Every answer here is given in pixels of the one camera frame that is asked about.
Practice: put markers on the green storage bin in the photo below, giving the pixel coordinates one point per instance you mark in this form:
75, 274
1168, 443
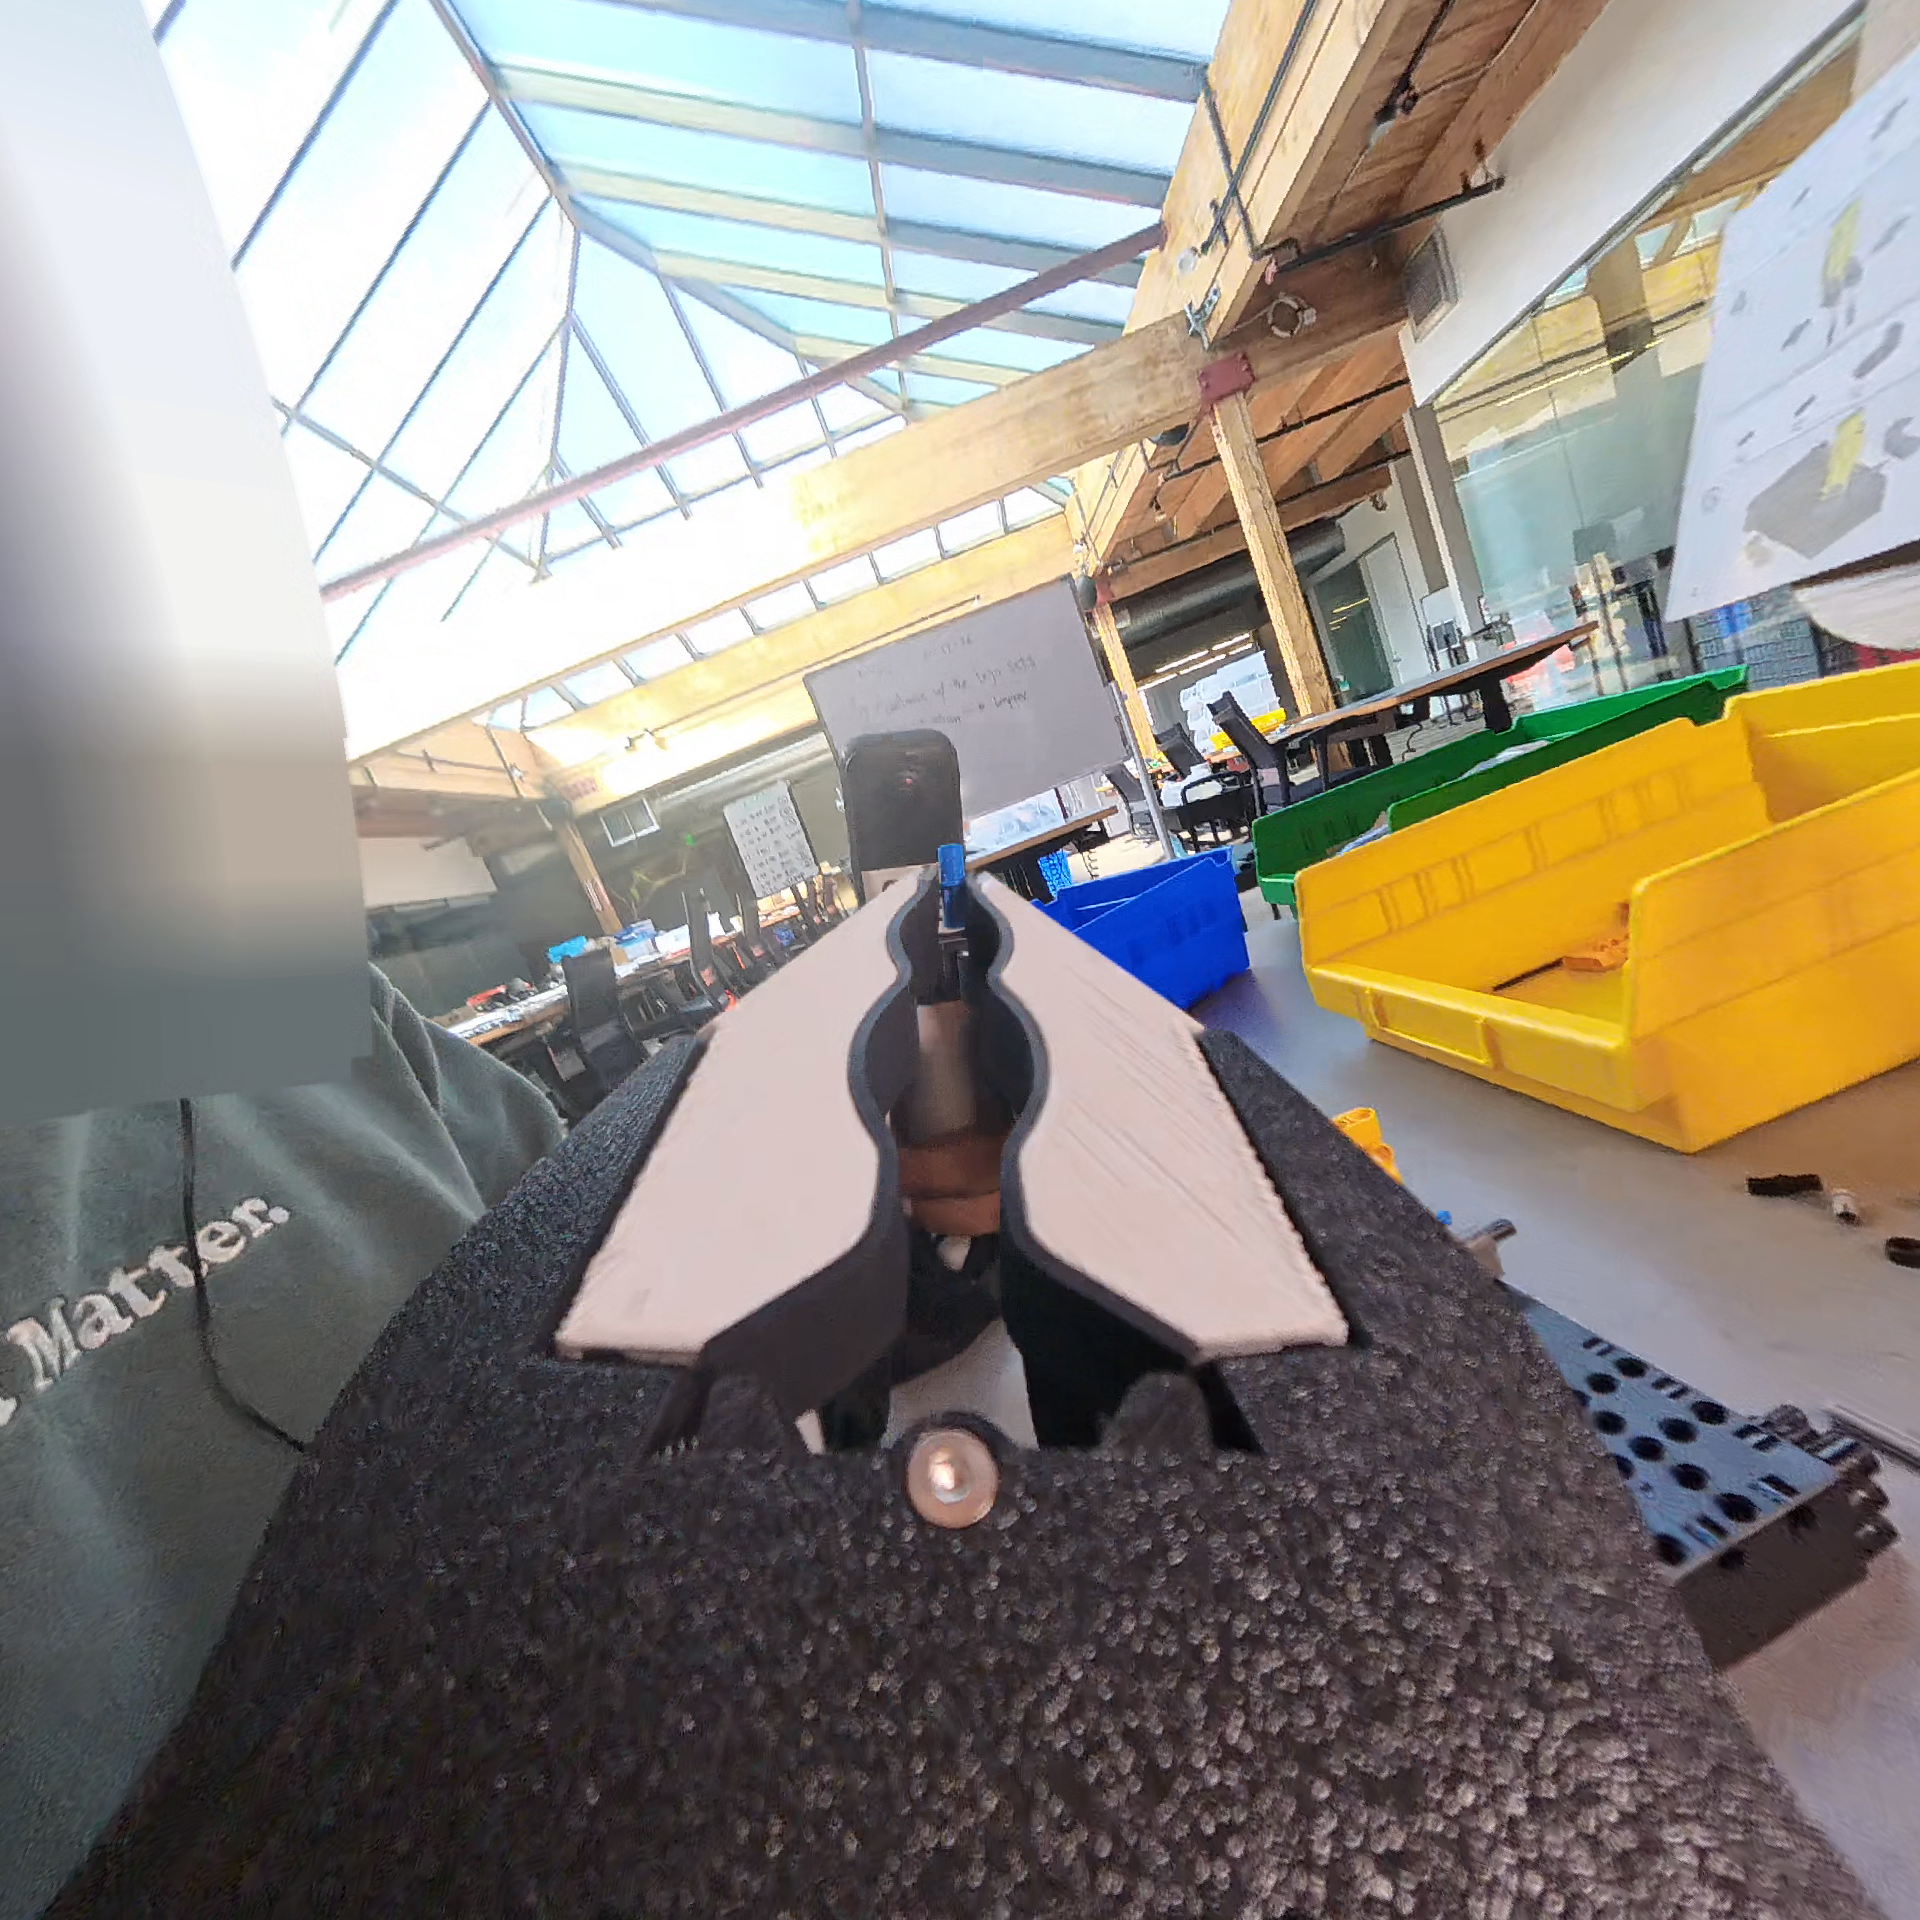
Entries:
1440, 767

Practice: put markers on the blue storage bin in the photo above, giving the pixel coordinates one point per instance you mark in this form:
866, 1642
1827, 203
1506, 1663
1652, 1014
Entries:
1156, 915

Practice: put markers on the open lego instruction manual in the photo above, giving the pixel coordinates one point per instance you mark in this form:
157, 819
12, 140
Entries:
1803, 361

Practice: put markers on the small white sign board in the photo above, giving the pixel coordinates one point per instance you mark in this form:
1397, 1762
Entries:
772, 841

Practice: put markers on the black lego model yellow beam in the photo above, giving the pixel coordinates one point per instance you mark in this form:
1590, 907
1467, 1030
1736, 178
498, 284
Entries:
1680, 1471

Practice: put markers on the large white whiteboard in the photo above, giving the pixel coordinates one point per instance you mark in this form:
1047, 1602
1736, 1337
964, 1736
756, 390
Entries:
962, 698

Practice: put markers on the heap of yellow lego parts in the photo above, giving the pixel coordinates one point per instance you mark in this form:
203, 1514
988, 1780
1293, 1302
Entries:
1591, 951

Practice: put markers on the yellow storage bin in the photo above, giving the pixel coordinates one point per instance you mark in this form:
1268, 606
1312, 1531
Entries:
1621, 900

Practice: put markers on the blue lego pin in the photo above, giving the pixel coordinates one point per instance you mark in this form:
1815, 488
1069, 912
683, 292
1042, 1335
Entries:
951, 881

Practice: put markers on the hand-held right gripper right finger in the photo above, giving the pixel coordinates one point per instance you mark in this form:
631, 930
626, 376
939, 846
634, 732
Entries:
1187, 1186

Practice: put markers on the pile of loose lego pieces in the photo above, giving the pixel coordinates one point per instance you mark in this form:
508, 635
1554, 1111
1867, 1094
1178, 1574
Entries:
1789, 1186

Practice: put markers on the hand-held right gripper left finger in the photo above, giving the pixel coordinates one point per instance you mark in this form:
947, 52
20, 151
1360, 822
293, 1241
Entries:
720, 1186

